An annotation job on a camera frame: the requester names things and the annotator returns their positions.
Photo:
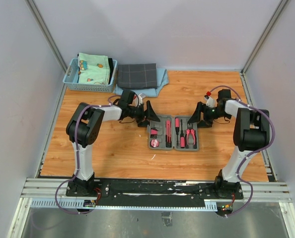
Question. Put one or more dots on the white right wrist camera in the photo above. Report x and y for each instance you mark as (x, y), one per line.
(210, 102)

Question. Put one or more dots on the blue slotted cable duct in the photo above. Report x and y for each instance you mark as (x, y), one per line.
(87, 204)

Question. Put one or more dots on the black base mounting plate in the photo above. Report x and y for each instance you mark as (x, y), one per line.
(154, 193)

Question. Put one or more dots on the blue plastic basket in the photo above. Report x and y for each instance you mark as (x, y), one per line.
(71, 78)

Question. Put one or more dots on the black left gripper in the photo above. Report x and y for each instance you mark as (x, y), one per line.
(149, 113)

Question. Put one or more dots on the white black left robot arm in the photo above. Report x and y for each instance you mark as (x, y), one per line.
(83, 130)

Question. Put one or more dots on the aluminium frame rail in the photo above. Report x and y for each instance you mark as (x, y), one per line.
(262, 191)

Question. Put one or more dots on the grey plastic tool case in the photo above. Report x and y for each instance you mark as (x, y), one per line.
(175, 139)

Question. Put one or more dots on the pink black pliers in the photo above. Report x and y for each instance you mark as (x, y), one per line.
(190, 137)

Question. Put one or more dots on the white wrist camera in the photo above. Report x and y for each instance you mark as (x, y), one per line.
(139, 99)
(210, 102)

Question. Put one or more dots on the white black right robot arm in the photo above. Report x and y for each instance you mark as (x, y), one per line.
(253, 132)

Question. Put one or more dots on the mint patterned cloth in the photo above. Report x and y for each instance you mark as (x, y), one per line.
(93, 69)

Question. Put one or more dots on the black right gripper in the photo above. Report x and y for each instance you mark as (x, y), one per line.
(195, 117)

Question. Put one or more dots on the pink utility knife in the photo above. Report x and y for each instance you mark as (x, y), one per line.
(168, 134)

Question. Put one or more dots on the black cloth in basket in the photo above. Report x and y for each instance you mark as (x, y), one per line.
(111, 66)

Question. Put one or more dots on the dark grey checked cloth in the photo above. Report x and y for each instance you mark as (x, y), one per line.
(137, 76)

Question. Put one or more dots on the light blue folded cloth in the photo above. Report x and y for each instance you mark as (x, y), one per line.
(162, 80)

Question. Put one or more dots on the pink hex key set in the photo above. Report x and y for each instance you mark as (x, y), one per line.
(153, 133)

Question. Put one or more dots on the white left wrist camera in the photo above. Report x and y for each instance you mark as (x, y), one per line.
(139, 99)

